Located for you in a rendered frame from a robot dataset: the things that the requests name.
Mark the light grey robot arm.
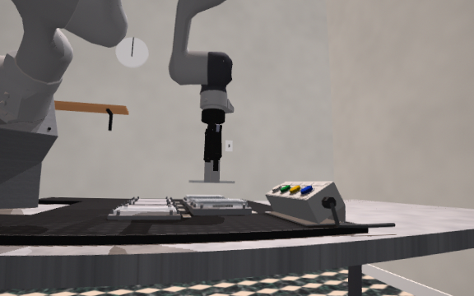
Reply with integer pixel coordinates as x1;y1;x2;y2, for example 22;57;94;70
0;0;235;123

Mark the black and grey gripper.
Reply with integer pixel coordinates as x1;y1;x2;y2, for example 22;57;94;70
202;109;225;183

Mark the light grey button panel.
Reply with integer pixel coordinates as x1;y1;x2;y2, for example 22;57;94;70
265;182;396;228

